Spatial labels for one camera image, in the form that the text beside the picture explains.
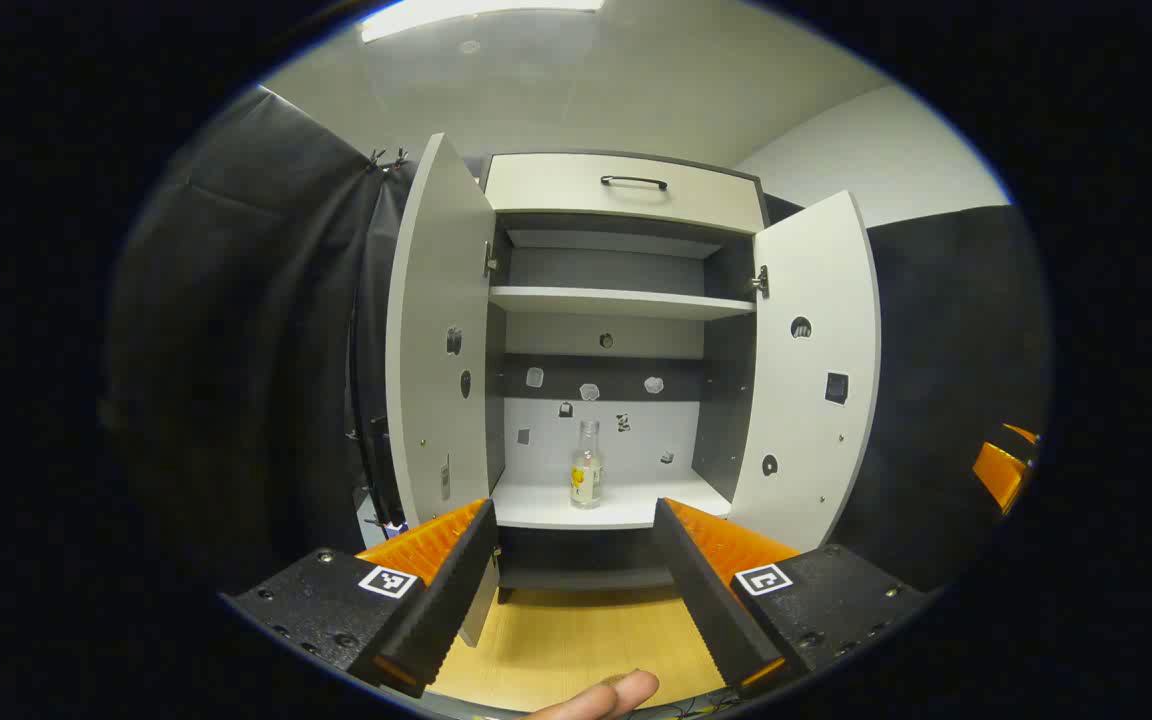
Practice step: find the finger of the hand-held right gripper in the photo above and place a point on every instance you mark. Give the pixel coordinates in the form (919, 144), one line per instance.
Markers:
(998, 472)
(1023, 435)

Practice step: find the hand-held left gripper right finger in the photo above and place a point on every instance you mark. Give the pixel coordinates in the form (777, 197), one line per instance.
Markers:
(706, 600)

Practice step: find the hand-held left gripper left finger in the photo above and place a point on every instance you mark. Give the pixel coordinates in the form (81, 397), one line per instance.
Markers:
(446, 600)

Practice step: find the clear glass bottle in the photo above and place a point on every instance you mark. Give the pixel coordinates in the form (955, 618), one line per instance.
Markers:
(586, 480)

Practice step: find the white cabinet shelf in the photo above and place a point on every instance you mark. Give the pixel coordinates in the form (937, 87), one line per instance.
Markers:
(616, 302)
(546, 505)

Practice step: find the grey white cabinet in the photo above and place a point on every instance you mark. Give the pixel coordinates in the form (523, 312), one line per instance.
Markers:
(596, 345)

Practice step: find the ceiling light panel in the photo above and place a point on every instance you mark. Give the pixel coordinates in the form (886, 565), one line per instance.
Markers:
(476, 15)

